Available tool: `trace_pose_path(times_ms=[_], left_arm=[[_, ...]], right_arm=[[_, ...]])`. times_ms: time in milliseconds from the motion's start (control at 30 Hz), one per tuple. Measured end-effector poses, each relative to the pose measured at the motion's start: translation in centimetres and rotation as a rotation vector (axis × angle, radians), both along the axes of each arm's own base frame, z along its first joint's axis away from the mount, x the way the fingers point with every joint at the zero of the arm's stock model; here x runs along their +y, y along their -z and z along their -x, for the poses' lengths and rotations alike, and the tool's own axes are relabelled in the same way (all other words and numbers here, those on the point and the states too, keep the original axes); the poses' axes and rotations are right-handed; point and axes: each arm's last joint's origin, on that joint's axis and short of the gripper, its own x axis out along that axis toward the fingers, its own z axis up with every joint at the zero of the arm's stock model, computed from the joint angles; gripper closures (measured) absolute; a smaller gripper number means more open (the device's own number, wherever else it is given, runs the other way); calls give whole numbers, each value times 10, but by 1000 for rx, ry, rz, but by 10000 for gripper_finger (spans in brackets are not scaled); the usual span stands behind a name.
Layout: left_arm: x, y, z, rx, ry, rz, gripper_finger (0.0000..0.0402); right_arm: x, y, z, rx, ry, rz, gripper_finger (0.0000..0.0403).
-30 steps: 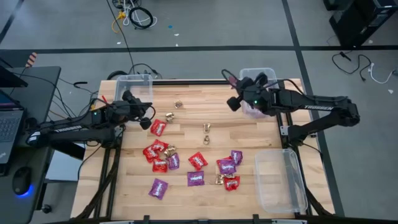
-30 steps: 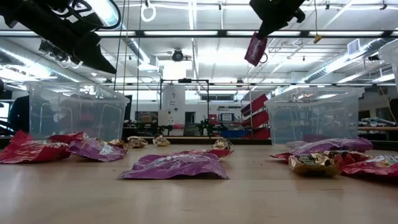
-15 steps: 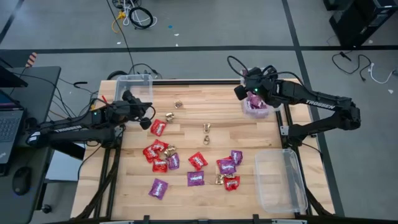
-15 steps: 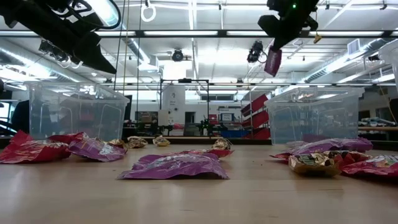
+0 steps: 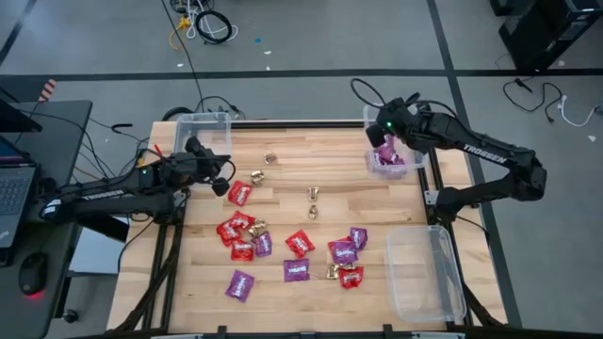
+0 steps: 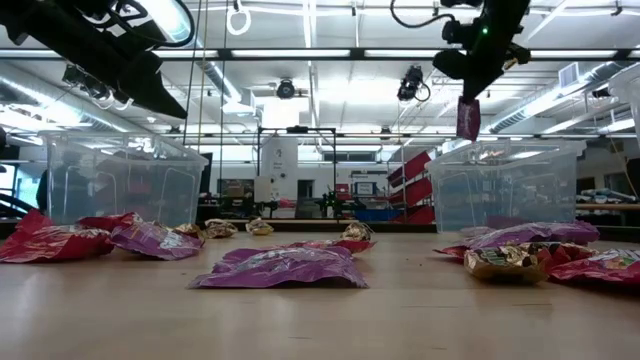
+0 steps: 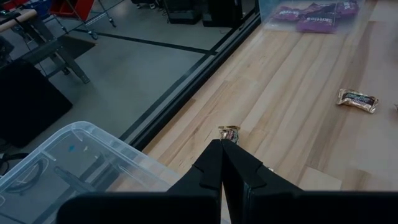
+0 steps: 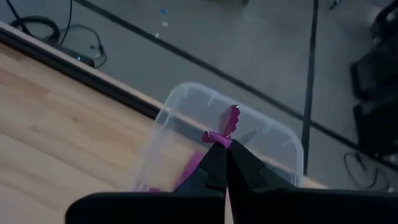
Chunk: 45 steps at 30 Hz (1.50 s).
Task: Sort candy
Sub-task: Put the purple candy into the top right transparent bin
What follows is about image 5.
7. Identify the dark laptop computer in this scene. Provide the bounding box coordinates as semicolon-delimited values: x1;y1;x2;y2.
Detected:
0;135;38;249

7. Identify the white cable bundle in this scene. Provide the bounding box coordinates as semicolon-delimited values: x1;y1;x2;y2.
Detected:
187;0;239;41

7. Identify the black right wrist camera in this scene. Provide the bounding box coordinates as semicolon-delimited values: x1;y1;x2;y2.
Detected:
366;123;386;149

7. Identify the small clear plastic bin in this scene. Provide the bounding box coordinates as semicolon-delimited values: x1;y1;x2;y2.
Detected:
172;111;234;186
361;102;427;180

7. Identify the black computer mouse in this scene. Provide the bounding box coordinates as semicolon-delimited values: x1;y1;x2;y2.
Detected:
18;251;49;297

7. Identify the black computer tower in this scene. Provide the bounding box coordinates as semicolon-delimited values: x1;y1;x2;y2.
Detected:
489;0;603;73

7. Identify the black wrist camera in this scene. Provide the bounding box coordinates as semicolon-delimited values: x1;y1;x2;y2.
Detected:
366;123;386;149
211;177;232;198

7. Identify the yellow cable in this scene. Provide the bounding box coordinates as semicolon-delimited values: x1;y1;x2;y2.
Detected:
168;16;192;51

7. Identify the black floor cable with plug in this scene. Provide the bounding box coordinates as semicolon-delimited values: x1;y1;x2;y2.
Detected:
502;77;564;124

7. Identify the orange black striped object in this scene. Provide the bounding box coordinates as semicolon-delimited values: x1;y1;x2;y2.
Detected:
38;78;57;104

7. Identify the thick black cable loop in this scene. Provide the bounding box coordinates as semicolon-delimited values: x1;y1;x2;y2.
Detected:
162;95;246;122

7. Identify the black monitor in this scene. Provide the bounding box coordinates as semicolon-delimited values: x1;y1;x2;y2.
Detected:
0;87;43;134

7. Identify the small black desk device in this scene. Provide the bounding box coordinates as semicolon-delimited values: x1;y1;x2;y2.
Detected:
37;176;58;200

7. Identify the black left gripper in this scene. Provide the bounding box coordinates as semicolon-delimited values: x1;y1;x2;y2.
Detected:
185;135;233;182

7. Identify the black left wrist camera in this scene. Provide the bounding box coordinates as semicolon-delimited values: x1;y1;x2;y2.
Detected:
211;177;232;198

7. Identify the white floor cable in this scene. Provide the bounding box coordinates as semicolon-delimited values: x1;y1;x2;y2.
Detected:
558;95;600;128

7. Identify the long black floor cable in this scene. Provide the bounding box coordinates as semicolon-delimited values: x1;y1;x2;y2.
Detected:
159;0;206;114

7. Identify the dark grey desk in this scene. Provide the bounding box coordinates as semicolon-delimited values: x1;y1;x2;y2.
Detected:
0;100;94;339

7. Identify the coiled black cable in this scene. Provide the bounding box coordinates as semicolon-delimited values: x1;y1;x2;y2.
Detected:
194;9;234;46

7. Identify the large clear plastic bin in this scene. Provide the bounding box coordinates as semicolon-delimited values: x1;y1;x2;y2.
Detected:
384;224;468;325

